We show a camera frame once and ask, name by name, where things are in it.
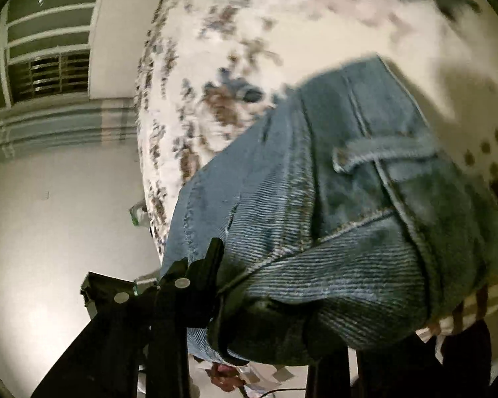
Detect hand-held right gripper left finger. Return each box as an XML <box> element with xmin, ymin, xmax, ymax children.
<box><xmin>31</xmin><ymin>237</ymin><xmax>225</xmax><ymax>398</ymax></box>

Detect grey-green striped curtain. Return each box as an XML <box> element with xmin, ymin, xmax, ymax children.
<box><xmin>0</xmin><ymin>99</ymin><xmax>141</xmax><ymax>166</ymax></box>

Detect window with metal grille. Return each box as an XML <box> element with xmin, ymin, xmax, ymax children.
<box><xmin>0</xmin><ymin>0</ymin><xmax>105</xmax><ymax>112</ymax></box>

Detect blue jeans pants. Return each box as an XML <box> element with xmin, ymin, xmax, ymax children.
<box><xmin>160</xmin><ymin>56</ymin><xmax>498</xmax><ymax>367</ymax></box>

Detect green and white package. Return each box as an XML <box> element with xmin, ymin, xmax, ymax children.
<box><xmin>128</xmin><ymin>201</ymin><xmax>147</xmax><ymax>228</ymax></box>

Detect floral bed blanket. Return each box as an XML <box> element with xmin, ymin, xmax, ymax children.
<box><xmin>133</xmin><ymin>0</ymin><xmax>498</xmax><ymax>260</ymax></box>

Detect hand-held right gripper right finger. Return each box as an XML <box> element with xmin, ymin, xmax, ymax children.
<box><xmin>307</xmin><ymin>319</ymin><xmax>493</xmax><ymax>398</ymax></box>

